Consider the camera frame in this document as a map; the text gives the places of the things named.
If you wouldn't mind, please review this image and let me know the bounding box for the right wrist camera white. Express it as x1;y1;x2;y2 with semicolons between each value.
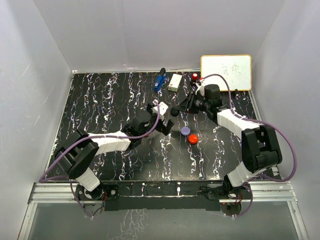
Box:
195;77;205;96

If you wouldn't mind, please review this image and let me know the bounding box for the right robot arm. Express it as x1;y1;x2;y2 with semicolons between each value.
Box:
170;84;283;199

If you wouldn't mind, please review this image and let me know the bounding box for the blue stapler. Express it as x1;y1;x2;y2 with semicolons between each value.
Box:
153;67;167;92

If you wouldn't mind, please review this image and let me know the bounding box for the purple cable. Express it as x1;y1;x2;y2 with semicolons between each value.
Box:
38;99;161;218
198;73;297;217

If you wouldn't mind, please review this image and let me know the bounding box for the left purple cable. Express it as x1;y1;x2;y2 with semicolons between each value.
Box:
38;99;161;218

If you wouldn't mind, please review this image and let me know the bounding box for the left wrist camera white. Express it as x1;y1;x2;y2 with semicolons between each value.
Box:
151;99;169;121

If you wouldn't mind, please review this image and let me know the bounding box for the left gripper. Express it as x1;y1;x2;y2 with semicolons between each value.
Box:
139;103;174;139

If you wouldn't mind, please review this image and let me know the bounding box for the black earbud charging case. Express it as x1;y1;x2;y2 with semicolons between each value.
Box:
170;107;180;117

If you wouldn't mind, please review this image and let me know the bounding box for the white whiteboard with wooden frame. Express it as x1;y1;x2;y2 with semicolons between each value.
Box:
200;54;252;91

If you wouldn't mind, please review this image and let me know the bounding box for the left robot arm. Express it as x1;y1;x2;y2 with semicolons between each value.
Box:
52;100;174;200

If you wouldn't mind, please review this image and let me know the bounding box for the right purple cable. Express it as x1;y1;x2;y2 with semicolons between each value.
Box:
198;73;297;217

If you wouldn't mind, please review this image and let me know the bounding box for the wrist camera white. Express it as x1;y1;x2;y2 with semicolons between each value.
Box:
195;77;205;96
151;99;169;121

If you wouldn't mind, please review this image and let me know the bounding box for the white and green box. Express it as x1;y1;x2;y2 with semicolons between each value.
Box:
167;73;182;92

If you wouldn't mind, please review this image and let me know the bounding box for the red button device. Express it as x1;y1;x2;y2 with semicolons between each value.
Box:
190;72;199;85

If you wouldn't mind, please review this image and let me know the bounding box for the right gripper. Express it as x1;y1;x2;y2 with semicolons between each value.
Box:
176;91;210;115

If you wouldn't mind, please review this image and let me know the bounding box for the aluminium frame rail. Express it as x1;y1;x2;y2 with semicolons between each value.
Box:
18;180;309;240

